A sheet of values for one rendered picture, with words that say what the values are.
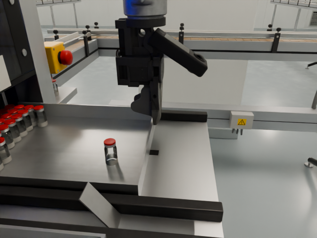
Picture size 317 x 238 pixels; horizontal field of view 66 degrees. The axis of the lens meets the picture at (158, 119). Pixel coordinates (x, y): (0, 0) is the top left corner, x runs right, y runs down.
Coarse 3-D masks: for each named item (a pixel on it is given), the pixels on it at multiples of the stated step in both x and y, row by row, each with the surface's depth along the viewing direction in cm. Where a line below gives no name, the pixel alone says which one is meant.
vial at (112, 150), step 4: (104, 144) 42; (104, 148) 42; (108, 148) 42; (112, 148) 42; (116, 148) 43; (104, 152) 43; (108, 152) 42; (112, 152) 42; (116, 152) 43; (108, 156) 42; (112, 156) 43; (116, 156) 43; (108, 160) 43; (112, 160) 43; (116, 160) 43; (108, 164) 43; (112, 164) 43
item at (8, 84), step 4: (0, 56) 45; (0, 60) 46; (0, 64) 46; (4, 64) 46; (0, 68) 46; (4, 68) 47; (0, 72) 46; (4, 72) 47; (0, 76) 46; (4, 76) 47; (8, 76) 48; (0, 80) 46; (4, 80) 47; (8, 80) 48; (0, 84) 46; (4, 84) 47; (8, 84) 48; (0, 88) 46; (4, 88) 47
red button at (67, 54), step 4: (64, 52) 65; (68, 52) 65; (60, 56) 65; (64, 56) 65; (68, 56) 65; (72, 56) 67; (64, 60) 65; (68, 60) 65; (72, 60) 67; (64, 64) 66; (68, 64) 66
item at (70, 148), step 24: (48, 120) 59; (72, 120) 59; (96, 120) 59; (120, 120) 59; (144, 120) 59; (24, 144) 49; (48, 144) 49; (72, 144) 49; (96, 144) 49; (120, 144) 49; (144, 144) 49; (24, 168) 43; (48, 168) 43; (72, 168) 43; (96, 168) 43; (120, 168) 43; (144, 168) 41; (120, 192) 35
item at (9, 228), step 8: (0, 224) 29; (0, 232) 29; (8, 232) 29; (16, 232) 29; (24, 232) 28; (32, 232) 28; (40, 232) 28; (48, 232) 28; (56, 232) 28; (64, 232) 28; (72, 232) 28; (80, 232) 28; (88, 232) 28
